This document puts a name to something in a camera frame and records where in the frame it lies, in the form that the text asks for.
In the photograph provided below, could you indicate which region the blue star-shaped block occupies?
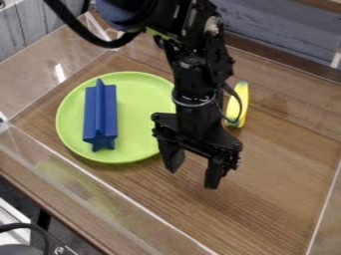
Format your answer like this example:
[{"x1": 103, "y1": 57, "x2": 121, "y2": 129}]
[{"x1": 83, "y1": 79, "x2": 119, "y2": 152}]

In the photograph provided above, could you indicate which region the clear acrylic tray wall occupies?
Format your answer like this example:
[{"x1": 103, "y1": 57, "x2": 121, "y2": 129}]
[{"x1": 0, "y1": 28, "x2": 341, "y2": 255}]

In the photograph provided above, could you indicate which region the clear acrylic corner bracket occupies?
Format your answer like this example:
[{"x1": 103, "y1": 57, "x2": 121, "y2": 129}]
[{"x1": 86, "y1": 12, "x2": 123, "y2": 41}]

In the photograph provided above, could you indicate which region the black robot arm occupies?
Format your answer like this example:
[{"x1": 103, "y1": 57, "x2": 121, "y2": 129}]
[{"x1": 43, "y1": 0, "x2": 243, "y2": 189}]

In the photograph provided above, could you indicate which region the black cable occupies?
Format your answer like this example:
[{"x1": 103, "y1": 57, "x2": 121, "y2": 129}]
[{"x1": 0, "y1": 222, "x2": 51, "y2": 255}]

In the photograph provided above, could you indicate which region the yellow toy banana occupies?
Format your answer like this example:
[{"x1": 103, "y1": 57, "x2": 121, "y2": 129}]
[{"x1": 225, "y1": 80, "x2": 249, "y2": 128}]

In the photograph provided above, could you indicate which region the green plate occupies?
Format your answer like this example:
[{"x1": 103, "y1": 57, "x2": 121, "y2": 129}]
[{"x1": 55, "y1": 71, "x2": 174, "y2": 164}]

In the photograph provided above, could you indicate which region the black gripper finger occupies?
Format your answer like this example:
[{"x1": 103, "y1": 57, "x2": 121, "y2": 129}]
[
  {"x1": 160, "y1": 139, "x2": 185, "y2": 173},
  {"x1": 204, "y1": 155, "x2": 230, "y2": 189}
]

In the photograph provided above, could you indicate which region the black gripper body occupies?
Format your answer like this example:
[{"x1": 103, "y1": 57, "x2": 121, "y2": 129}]
[{"x1": 152, "y1": 113, "x2": 244, "y2": 169}]

